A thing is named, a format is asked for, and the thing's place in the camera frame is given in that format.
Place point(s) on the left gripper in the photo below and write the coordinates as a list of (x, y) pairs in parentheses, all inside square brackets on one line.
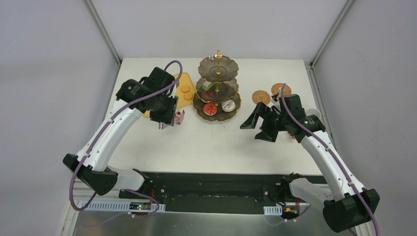
[(167, 115)]

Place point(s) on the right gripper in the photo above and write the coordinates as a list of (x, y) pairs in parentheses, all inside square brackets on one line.
[(267, 120)]

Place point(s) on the orange macaron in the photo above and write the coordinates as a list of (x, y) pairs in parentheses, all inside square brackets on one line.
[(188, 96), (185, 88)]

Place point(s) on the yellow serving tray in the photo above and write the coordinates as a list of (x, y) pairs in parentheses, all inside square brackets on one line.
[(185, 79)]

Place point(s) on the white glazed donut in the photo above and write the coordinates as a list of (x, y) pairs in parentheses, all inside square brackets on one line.
[(228, 106)]

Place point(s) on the pink frosted donut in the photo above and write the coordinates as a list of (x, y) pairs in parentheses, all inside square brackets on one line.
[(212, 97)]

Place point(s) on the red strawberry tart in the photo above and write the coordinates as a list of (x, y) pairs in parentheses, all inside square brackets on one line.
[(210, 109)]

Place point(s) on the green layered cake piece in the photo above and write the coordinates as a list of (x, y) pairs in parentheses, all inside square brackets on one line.
[(207, 85)]

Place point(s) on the pink handled metal tongs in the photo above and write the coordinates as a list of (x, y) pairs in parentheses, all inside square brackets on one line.
[(162, 125)]

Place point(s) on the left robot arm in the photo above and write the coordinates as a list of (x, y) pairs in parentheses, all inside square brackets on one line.
[(154, 93)]

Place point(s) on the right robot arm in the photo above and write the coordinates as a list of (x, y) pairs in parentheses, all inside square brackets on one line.
[(347, 203)]

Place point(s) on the woven round coaster left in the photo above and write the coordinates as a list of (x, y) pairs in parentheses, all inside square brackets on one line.
[(261, 96)]

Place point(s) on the woven round coaster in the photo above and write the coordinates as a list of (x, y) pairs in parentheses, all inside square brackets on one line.
[(261, 96), (277, 90)]

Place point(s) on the woven round coaster right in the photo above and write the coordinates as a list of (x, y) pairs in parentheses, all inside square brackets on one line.
[(277, 90)]

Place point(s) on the three tier dark cake stand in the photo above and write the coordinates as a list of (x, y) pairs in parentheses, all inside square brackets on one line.
[(222, 71)]

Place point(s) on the blue ceramic cup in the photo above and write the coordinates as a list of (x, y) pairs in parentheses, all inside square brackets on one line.
[(315, 112)]

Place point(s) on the black mounting base plate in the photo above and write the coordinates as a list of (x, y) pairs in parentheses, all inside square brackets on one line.
[(218, 193)]

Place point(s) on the left aluminium frame post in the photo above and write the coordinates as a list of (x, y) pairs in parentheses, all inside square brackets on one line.
[(94, 14)]

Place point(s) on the aluminium frame post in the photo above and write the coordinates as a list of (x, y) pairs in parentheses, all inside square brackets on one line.
[(94, 14), (348, 4)]

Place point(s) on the right aluminium frame post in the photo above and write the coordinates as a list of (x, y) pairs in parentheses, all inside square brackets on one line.
[(348, 4)]

